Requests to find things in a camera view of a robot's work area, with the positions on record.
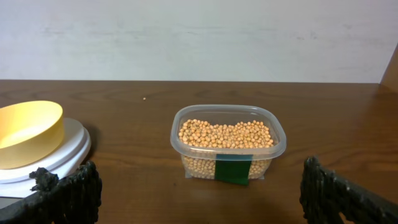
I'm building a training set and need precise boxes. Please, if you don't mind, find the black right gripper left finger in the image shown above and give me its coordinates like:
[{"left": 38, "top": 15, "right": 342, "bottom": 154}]
[{"left": 1, "top": 161, "right": 102, "bottom": 224}]

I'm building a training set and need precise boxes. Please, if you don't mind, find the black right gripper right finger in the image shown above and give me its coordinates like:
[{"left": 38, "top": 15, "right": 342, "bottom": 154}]
[{"left": 299, "top": 157, "right": 397, "bottom": 224}]

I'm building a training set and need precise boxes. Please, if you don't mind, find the white digital kitchen scale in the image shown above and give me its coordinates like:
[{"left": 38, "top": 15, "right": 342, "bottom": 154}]
[{"left": 1, "top": 118, "right": 91, "bottom": 198}]

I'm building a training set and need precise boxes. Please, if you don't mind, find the yellow plastic bowl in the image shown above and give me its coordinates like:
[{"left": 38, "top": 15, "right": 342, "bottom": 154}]
[{"left": 1, "top": 101, "right": 65, "bottom": 169}]

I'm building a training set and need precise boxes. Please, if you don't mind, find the green tape strip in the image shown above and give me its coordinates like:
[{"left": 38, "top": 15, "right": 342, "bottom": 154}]
[{"left": 215, "top": 154, "right": 252, "bottom": 185}]

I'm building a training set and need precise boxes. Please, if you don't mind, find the clear plastic container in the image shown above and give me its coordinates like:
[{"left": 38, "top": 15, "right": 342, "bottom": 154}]
[{"left": 170, "top": 105, "right": 287, "bottom": 185}]

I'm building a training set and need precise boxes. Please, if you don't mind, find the soybeans pile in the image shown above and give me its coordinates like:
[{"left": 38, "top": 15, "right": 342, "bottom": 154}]
[{"left": 178, "top": 118, "right": 275, "bottom": 180}]

